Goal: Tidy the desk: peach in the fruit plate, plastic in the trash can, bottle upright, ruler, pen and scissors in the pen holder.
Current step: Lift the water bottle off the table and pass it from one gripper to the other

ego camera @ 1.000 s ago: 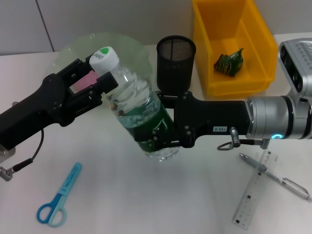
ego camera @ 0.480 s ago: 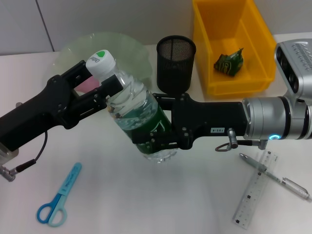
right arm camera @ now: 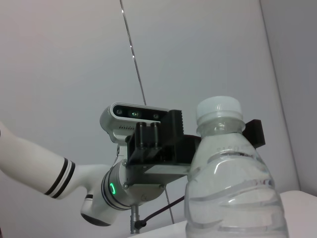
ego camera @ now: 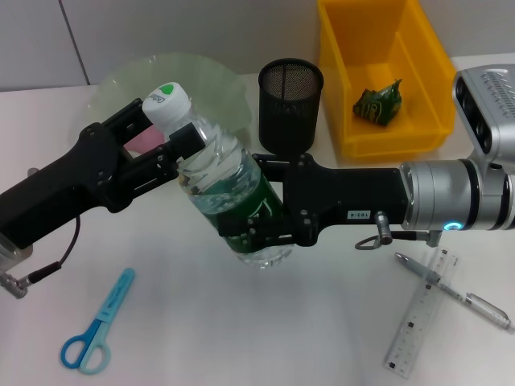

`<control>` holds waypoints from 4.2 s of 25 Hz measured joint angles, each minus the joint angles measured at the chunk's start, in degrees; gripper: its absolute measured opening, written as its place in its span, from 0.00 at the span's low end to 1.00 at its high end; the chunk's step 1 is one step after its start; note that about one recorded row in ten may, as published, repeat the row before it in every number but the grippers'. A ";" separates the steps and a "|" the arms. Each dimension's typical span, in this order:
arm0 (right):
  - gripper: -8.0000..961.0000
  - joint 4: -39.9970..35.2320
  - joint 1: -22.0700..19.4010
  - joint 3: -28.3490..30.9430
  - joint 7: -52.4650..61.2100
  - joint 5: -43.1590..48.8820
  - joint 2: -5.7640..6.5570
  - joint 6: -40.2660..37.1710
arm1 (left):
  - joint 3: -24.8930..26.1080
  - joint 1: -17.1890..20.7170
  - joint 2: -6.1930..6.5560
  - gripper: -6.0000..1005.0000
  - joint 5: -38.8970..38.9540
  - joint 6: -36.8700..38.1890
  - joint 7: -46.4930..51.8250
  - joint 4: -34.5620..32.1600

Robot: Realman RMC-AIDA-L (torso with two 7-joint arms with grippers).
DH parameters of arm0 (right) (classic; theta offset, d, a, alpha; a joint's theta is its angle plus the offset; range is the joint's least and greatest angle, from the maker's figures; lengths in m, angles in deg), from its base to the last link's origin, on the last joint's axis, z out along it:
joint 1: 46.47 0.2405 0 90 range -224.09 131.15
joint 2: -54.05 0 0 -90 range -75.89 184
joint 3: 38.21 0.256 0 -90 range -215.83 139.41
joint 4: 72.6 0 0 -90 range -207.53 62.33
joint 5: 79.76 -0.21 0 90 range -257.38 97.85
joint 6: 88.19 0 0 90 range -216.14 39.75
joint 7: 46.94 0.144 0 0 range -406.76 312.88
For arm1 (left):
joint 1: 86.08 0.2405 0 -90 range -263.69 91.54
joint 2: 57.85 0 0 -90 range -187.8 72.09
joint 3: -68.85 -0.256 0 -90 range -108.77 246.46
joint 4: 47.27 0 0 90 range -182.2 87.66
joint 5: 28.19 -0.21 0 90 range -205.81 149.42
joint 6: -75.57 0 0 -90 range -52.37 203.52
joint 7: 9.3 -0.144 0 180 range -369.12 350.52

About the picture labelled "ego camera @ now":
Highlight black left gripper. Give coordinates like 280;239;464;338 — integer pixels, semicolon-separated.
0;97;209;251

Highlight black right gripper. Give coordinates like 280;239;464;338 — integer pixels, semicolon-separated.
217;152;411;253

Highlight pink peach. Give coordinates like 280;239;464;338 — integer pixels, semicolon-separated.
126;125;167;157

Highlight clear green-label water bottle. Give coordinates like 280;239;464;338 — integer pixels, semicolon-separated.
141;81;295;272

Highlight green plastic wrapper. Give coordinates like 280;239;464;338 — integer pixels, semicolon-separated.
352;77;405;127

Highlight black mesh pen holder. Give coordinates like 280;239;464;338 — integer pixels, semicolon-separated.
257;58;325;161

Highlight green glass fruit bowl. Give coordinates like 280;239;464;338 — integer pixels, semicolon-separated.
88;51;253;162

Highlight transparent plastic ruler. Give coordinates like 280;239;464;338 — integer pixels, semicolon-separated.
381;246;462;380

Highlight silver white pen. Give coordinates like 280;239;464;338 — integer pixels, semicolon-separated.
393;251;515;332

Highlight blue scissors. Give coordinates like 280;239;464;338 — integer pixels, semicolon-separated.
60;267;136;376

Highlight yellow plastic bin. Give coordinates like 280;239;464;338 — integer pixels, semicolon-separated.
315;0;461;164

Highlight right gripper cable with connector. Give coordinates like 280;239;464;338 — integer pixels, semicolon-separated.
353;210;444;252

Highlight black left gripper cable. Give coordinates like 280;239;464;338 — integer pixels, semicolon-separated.
0;216;82;301

